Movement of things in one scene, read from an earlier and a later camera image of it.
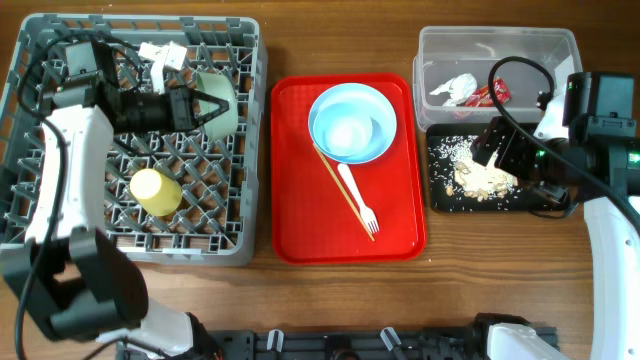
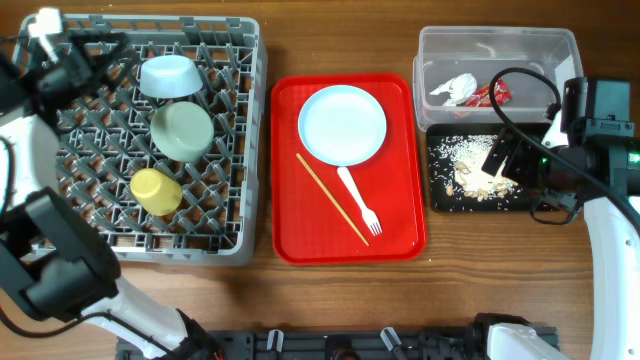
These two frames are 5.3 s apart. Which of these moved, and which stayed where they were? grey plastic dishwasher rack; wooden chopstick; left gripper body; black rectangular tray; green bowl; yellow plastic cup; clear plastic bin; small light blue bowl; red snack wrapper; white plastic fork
Moved: wooden chopstick; left gripper body; green bowl; small light blue bowl
Stayed: red snack wrapper; white plastic fork; yellow plastic cup; black rectangular tray; clear plastic bin; grey plastic dishwasher rack
